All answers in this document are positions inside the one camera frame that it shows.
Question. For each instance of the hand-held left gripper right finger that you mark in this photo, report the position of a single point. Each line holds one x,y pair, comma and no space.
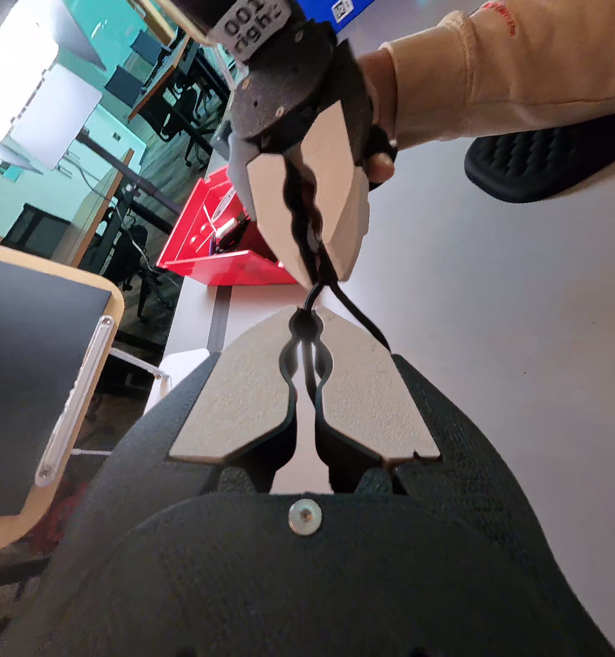
374,400

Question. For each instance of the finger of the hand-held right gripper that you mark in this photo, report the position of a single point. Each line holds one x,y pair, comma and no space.
338,195
271,205

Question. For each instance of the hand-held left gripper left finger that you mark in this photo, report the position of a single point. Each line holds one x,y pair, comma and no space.
235,400

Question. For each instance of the red plastic bin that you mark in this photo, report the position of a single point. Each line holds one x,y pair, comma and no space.
225,269

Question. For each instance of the person's right forearm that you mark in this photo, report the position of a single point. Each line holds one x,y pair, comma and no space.
492,77

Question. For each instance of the person's right hand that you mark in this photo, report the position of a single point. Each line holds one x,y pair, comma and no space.
379,77

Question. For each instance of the blue plastic bin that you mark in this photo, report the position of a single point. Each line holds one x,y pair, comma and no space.
317,13

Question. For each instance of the black office chair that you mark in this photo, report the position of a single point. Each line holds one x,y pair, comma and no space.
181,110

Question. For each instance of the background wooden desk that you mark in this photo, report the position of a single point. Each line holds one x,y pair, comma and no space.
102,205

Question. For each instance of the red bag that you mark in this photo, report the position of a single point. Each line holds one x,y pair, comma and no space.
61,513

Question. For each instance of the wooden board with black sheet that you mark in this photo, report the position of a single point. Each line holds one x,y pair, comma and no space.
30,359

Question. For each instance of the studio light panel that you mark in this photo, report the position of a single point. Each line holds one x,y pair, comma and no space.
56,118

